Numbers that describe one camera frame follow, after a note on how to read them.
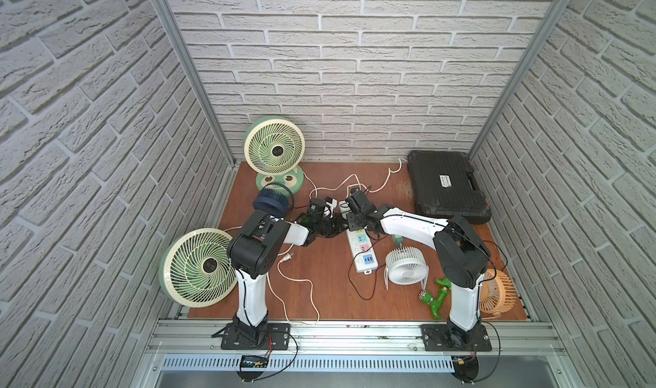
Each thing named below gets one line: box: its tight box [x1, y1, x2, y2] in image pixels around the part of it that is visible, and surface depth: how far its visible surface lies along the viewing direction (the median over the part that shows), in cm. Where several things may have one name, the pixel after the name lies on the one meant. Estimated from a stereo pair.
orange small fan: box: [479, 268, 517, 318], surface depth 74 cm
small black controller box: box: [240, 354, 270, 368], surface depth 73 cm
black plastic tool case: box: [407, 150, 492, 225], surface depth 104 cm
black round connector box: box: [451, 355, 480, 383], surface depth 72 cm
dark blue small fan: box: [252, 182, 295, 218], surface depth 97 cm
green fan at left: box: [158, 228, 238, 308], surface depth 73 cm
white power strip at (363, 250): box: [339, 199, 379, 276], surface depth 89 cm
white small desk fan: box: [384, 246, 430, 291], surface depth 79 cm
